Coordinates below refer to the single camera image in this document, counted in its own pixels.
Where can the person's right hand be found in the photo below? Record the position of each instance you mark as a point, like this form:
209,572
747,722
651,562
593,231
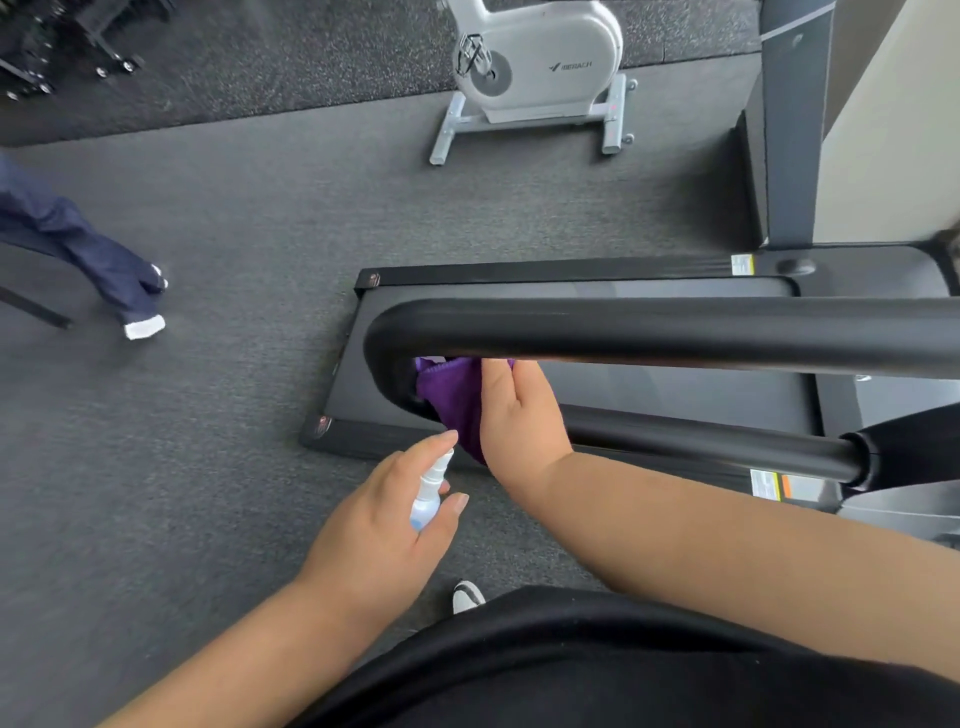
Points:
521,435

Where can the person's left hand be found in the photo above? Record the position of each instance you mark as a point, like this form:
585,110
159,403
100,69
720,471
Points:
367,562

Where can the white spray bottle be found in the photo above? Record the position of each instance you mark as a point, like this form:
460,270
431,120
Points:
424,514

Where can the purple microfibre cloth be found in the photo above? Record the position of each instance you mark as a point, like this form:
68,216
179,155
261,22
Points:
450,397

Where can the black treadmill handrail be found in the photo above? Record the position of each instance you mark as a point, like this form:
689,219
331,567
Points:
675,334

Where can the person's left forearm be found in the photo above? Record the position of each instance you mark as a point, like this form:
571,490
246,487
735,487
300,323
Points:
240,667

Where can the person's right forearm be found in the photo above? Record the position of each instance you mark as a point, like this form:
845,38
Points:
750,555

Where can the person's left sneaker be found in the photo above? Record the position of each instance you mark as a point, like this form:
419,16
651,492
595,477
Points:
466,598

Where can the grey treadmill base with uprights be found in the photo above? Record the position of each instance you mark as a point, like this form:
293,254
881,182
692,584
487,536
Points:
675,394

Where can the black shirt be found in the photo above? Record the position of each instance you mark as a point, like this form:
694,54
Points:
600,667

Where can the white exercise bike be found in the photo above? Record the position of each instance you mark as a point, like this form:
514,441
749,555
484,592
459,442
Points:
540,60

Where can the black metal bar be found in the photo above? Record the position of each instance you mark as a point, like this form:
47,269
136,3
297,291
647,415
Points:
37,307

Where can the black weight bench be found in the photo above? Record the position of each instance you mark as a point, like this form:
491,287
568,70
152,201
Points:
112,19

